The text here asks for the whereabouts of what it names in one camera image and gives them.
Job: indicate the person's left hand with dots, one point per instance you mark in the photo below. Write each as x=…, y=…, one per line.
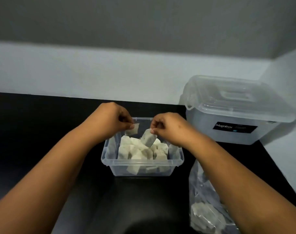
x=109, y=121

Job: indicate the person's right hand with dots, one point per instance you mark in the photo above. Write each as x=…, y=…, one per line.
x=177, y=130

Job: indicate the large translucent storage container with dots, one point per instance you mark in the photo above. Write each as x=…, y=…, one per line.
x=199, y=129

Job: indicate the white block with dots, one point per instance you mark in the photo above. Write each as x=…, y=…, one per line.
x=148, y=138
x=133, y=130

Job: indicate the group of white paper pouches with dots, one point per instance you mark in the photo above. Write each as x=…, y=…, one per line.
x=135, y=153

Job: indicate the small clear bin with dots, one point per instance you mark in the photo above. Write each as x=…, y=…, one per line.
x=143, y=163

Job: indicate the clear plastic bag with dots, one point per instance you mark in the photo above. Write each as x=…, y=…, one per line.
x=201, y=190

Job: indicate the white blocks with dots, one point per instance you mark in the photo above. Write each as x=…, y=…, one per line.
x=204, y=216

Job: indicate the person's right forearm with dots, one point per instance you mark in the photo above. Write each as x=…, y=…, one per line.
x=248, y=192

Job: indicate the person's left forearm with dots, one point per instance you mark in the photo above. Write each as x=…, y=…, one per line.
x=45, y=182

